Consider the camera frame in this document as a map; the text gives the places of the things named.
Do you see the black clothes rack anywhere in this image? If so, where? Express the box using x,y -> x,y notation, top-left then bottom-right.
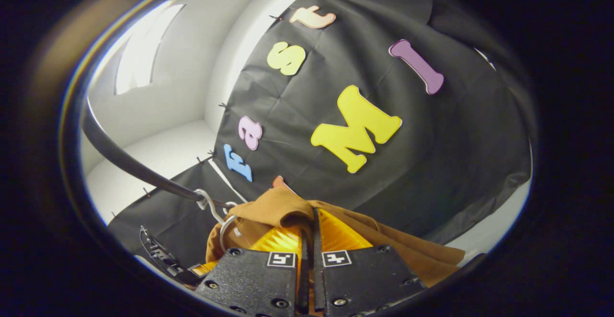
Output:
81,101 -> 231,208

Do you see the large ceiling light panel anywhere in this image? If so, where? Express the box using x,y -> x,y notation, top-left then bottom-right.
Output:
115,3 -> 186,95

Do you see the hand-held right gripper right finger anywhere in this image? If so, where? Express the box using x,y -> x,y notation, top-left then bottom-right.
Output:
312,207 -> 428,315

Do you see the brown shirt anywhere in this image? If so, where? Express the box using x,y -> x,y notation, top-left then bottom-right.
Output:
206,188 -> 467,289

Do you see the white hanger with taped hook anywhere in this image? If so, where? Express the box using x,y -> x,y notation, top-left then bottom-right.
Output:
194,188 -> 240,255

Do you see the black backdrop cloth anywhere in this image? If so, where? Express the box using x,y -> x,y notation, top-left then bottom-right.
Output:
108,0 -> 533,270

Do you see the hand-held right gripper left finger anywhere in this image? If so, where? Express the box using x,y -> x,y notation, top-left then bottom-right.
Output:
194,225 -> 311,317

